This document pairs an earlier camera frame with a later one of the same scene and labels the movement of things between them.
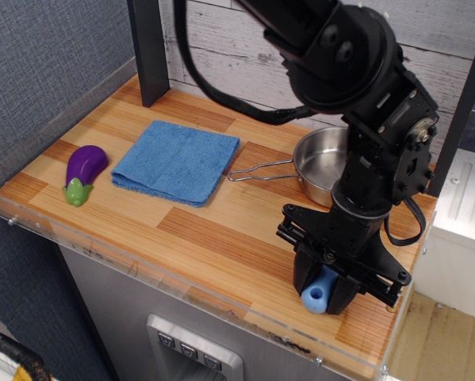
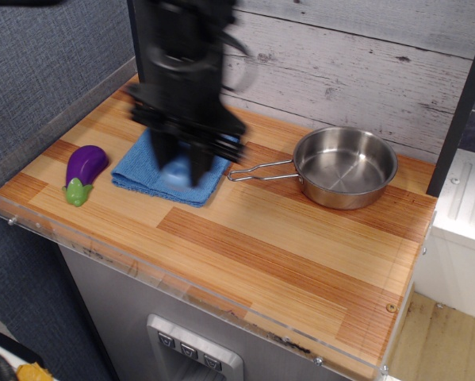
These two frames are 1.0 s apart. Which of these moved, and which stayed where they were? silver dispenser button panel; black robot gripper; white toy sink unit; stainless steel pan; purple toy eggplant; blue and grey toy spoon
Moved: blue and grey toy spoon; black robot gripper
Stayed: purple toy eggplant; stainless steel pan; white toy sink unit; silver dispenser button panel
